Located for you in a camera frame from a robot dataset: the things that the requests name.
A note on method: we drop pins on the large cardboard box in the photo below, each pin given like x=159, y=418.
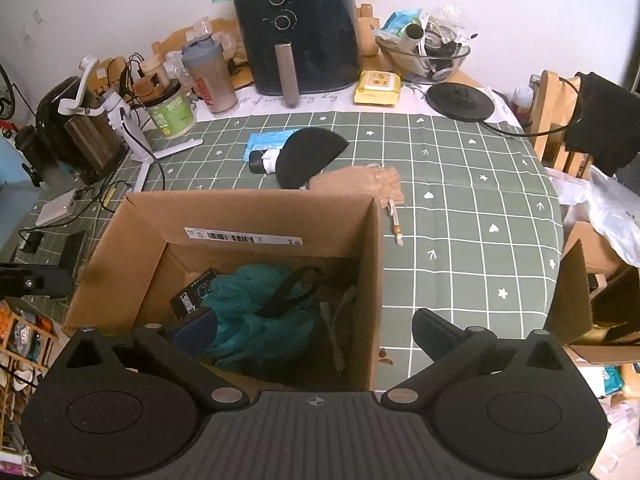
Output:
x=225, y=210

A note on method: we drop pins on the black power adapter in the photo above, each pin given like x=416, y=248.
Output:
x=31, y=242

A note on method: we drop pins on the glass bowl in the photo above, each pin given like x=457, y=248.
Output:
x=400, y=67

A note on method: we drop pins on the small black tube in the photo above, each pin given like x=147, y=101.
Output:
x=257, y=160

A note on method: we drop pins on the open brown cardboard box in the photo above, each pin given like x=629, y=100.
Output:
x=570, y=300

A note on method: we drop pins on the teal printed bag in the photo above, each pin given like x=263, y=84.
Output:
x=610, y=380

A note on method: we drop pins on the white printed cloth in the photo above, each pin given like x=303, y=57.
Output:
x=340, y=102

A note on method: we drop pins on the black flat device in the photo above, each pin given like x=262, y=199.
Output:
x=74, y=250

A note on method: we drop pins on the clear plastic bag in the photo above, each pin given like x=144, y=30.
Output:
x=615, y=215

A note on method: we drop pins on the blue wet wipes packet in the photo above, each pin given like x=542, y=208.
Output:
x=267, y=140

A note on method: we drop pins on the round black kettle base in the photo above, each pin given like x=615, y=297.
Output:
x=457, y=100

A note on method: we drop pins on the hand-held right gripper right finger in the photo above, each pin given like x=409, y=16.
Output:
x=430, y=332

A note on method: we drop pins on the small white box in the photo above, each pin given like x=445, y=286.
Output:
x=55, y=209

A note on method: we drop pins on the wooden figure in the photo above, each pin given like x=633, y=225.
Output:
x=367, y=35

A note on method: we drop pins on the green checked tablecloth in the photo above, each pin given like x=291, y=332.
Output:
x=475, y=210

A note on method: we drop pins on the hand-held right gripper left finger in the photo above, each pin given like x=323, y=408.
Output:
x=197, y=332

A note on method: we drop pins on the small white-capped bottle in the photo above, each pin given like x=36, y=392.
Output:
x=522, y=100

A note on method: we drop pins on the teal mesh bath sponge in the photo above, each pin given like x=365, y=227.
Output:
x=240, y=310

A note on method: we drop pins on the teal snack packet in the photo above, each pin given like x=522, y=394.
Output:
x=402, y=20

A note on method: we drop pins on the yellow wipes packet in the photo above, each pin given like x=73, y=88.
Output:
x=377, y=87

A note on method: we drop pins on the black cloth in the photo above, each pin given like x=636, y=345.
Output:
x=597, y=120

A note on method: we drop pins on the black appliance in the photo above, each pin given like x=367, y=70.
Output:
x=52, y=100

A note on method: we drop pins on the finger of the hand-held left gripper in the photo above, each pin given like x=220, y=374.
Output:
x=45, y=282

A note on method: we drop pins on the black fabric cap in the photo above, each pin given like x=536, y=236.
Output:
x=310, y=155

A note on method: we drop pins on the black air fryer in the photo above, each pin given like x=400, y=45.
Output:
x=310, y=60

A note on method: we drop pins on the small brown box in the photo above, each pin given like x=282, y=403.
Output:
x=150, y=87

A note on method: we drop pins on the grey shaker bottle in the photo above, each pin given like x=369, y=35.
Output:
x=212, y=85

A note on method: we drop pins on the white tripod stand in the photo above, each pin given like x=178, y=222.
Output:
x=135, y=140

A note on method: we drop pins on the small black printed box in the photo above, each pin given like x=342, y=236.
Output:
x=192, y=297

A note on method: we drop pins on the green label jar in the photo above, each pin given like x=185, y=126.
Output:
x=172, y=115

